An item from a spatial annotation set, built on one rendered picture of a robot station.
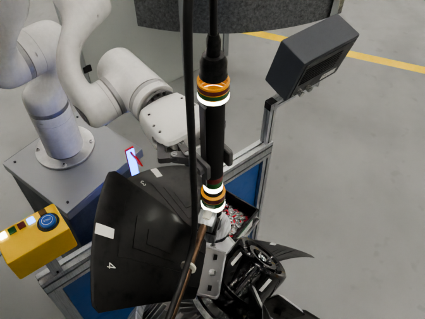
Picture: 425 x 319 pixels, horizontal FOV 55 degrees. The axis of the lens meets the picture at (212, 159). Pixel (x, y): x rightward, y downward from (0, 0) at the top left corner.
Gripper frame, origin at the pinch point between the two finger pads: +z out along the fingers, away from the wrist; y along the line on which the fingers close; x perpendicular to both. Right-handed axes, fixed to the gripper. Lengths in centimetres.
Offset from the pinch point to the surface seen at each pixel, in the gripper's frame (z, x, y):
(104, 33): -180, -86, -56
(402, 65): -85, -146, -256
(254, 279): 12.2, -22.7, 0.0
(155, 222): -1.5, -9.4, 11.1
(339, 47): -29, -25, -73
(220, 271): 6.7, -23.6, 3.7
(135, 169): -34.9, -35.6, -0.3
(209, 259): 4.8, -20.6, 4.7
